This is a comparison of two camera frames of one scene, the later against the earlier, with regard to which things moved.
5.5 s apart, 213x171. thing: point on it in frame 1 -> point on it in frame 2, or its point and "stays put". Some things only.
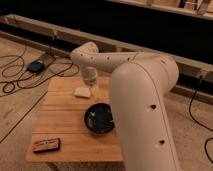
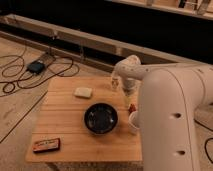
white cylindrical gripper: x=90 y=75 -> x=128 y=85
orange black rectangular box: x=46 y=145 stays put
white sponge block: x=82 y=92 stays put
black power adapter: x=36 y=67 stays put
